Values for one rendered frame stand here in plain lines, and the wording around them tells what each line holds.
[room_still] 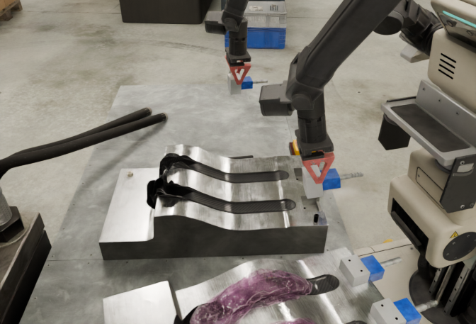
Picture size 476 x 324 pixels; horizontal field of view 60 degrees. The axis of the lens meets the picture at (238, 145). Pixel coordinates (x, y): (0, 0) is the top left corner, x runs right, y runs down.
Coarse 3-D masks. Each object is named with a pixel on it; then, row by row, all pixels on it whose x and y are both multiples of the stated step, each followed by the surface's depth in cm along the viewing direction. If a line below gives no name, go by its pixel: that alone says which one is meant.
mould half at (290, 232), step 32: (224, 160) 109; (256, 160) 110; (288, 160) 109; (128, 192) 103; (224, 192) 98; (256, 192) 99; (288, 192) 98; (128, 224) 94; (160, 224) 87; (192, 224) 88; (224, 224) 90; (256, 224) 91; (288, 224) 90; (320, 224) 90; (128, 256) 92; (160, 256) 93; (192, 256) 93; (224, 256) 94
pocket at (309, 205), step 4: (300, 196) 97; (304, 196) 97; (304, 200) 98; (308, 200) 98; (312, 200) 98; (316, 200) 98; (304, 204) 99; (308, 204) 99; (312, 204) 99; (316, 204) 98; (304, 208) 98; (308, 208) 98; (312, 208) 98; (316, 208) 98; (320, 208) 96
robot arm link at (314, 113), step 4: (320, 96) 81; (316, 100) 81; (320, 100) 81; (288, 104) 83; (292, 104) 84; (316, 104) 81; (320, 104) 81; (292, 108) 84; (316, 108) 81; (320, 108) 82; (324, 108) 83; (300, 112) 83; (304, 112) 82; (308, 112) 82; (312, 112) 82; (316, 112) 82; (320, 112) 82; (324, 112) 83; (300, 116) 83; (304, 116) 83; (308, 116) 82; (312, 116) 82; (316, 116) 82; (308, 120) 84
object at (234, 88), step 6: (228, 78) 136; (240, 78) 134; (246, 78) 137; (228, 84) 138; (234, 84) 134; (240, 84) 134; (246, 84) 135; (252, 84) 136; (234, 90) 135; (240, 90) 135
